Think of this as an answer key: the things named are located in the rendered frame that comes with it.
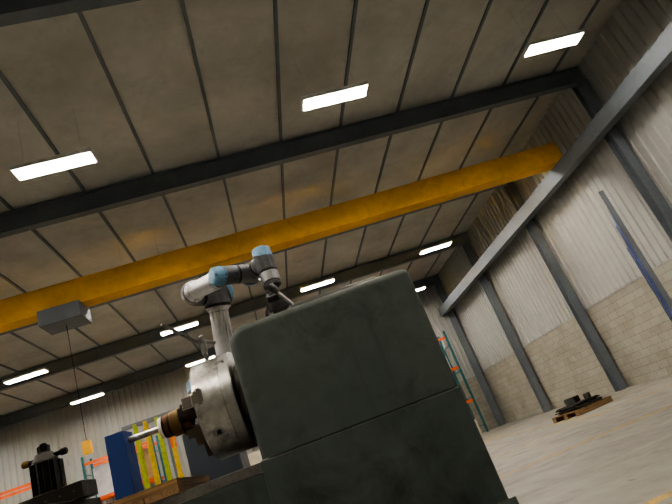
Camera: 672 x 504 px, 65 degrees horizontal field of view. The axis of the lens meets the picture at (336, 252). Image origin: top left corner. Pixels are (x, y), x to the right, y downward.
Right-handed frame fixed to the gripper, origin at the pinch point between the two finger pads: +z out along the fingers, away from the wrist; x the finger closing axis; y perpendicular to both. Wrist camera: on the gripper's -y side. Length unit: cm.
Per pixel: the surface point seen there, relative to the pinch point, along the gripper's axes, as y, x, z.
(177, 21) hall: 431, 27, -633
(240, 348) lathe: -34.1, 13.4, 9.4
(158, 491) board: -30, 47, 39
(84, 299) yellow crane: 934, 442, -472
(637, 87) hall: 737, -818, -431
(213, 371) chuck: -25.2, 24.5, 11.1
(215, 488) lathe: -29, 32, 44
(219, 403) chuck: -27.7, 24.7, 21.4
